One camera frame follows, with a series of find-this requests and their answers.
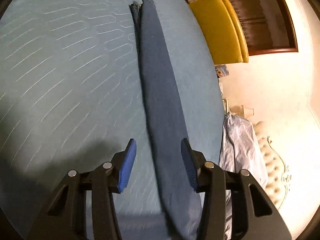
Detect dark blue denim jeans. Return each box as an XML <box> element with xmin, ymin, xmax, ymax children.
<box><xmin>130</xmin><ymin>0</ymin><xmax>202</xmax><ymax>239</ymax></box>

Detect cream tufted headboard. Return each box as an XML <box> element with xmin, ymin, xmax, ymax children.
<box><xmin>253</xmin><ymin>121</ymin><xmax>292</xmax><ymax>210</ymax></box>

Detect grey star-patterned duvet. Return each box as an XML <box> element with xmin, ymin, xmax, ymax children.
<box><xmin>218</xmin><ymin>112</ymin><xmax>269</xmax><ymax>240</ymax></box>

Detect light blue quilted bedspread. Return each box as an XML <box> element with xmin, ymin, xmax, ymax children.
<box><xmin>1</xmin><ymin>0</ymin><xmax>224</xmax><ymax>239</ymax></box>

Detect small blue picture card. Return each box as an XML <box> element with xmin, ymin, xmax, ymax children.
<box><xmin>215</xmin><ymin>64</ymin><xmax>229</xmax><ymax>78</ymax></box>

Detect yellow padded chair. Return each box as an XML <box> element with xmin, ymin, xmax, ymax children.
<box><xmin>189</xmin><ymin>0</ymin><xmax>249</xmax><ymax>65</ymax></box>

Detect dark wooden door frame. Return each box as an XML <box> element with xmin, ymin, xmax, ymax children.
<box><xmin>166</xmin><ymin>0</ymin><xmax>299</xmax><ymax>56</ymax></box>

